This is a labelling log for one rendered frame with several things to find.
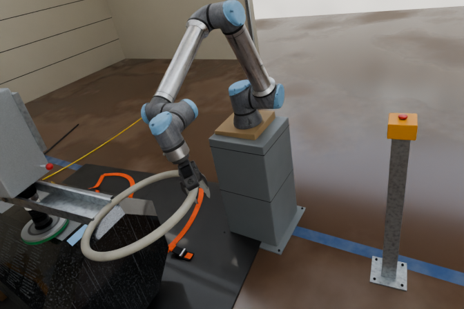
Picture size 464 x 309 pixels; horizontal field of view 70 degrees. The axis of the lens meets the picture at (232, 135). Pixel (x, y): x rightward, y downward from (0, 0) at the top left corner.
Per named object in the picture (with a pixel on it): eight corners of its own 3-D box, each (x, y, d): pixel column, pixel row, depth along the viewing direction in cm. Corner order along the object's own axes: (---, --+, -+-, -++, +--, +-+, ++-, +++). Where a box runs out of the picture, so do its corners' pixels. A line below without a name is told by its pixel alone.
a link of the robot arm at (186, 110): (173, 97, 134) (155, 112, 125) (197, 96, 129) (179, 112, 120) (180, 117, 139) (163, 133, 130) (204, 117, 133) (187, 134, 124)
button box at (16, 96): (30, 151, 153) (0, 94, 140) (35, 147, 155) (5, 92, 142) (43, 152, 150) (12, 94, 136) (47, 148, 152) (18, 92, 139)
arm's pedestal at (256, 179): (250, 194, 291) (235, 107, 250) (306, 208, 265) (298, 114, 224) (221, 234, 256) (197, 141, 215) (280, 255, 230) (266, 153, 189)
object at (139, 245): (57, 263, 122) (52, 256, 121) (134, 181, 161) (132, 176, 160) (155, 264, 98) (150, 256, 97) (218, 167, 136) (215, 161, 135)
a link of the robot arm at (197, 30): (190, 2, 162) (132, 114, 132) (213, -2, 156) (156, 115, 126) (201, 21, 171) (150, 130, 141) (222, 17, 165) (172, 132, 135)
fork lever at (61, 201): (-27, 200, 156) (-32, 192, 154) (10, 175, 171) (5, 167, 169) (89, 234, 133) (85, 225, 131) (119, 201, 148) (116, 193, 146)
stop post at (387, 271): (407, 291, 193) (429, 129, 141) (369, 282, 201) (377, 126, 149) (407, 263, 208) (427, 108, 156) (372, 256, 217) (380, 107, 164)
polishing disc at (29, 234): (43, 209, 177) (43, 207, 176) (76, 212, 170) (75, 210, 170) (12, 240, 159) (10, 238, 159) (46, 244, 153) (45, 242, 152)
